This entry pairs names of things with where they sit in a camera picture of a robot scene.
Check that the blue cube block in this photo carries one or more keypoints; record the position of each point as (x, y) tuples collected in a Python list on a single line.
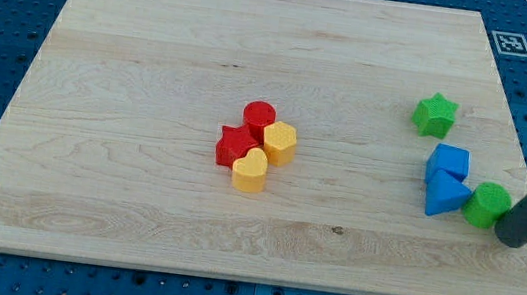
[(450, 159)]

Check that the yellow heart block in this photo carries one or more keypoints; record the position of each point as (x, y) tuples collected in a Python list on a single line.
[(249, 172)]

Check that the wooden board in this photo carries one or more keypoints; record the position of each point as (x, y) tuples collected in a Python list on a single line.
[(319, 144)]

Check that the red star block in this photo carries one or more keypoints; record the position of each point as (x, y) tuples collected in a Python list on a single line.
[(234, 144)]

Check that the blue triangle block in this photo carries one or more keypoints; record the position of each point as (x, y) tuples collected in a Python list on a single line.
[(445, 194)]

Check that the white fiducial marker tag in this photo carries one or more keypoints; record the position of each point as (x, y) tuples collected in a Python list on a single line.
[(510, 43)]

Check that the yellow hexagon block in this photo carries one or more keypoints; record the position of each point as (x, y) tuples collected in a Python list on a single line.
[(280, 143)]

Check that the green star block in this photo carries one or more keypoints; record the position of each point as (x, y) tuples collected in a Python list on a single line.
[(435, 116)]

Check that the green cylinder block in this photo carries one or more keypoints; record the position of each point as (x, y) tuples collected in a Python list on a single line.
[(486, 205)]

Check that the red cylinder block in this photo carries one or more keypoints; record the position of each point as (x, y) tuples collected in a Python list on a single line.
[(257, 115)]

